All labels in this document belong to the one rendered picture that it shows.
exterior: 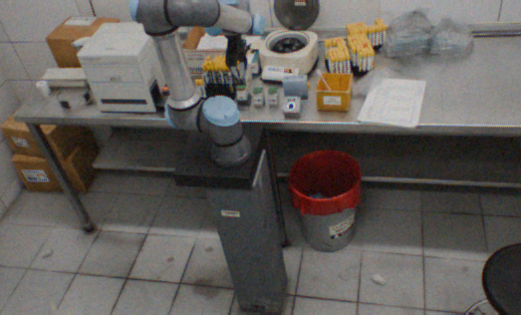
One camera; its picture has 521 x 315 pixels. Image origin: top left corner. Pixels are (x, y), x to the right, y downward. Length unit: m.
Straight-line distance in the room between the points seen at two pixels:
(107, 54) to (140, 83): 0.18
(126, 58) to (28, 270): 1.47
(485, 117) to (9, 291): 2.49
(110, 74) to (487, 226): 1.99
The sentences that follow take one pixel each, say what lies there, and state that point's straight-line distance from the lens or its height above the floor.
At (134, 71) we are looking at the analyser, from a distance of 2.23.
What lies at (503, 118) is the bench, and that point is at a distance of 2.16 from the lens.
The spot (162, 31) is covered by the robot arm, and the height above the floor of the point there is 1.47.
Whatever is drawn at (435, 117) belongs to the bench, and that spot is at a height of 0.88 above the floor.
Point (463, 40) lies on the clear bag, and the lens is 2.48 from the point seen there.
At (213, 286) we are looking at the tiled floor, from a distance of 2.70.
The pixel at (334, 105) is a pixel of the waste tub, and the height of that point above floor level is 0.91.
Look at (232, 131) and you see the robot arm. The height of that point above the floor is 1.09.
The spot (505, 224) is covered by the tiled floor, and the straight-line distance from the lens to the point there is 2.95.
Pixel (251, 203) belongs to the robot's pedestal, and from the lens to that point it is 1.94.
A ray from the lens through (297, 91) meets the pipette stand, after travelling 2.20.
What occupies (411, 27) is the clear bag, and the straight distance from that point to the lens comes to 2.44.
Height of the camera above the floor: 2.18
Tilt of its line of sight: 42 degrees down
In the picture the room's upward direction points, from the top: 10 degrees counter-clockwise
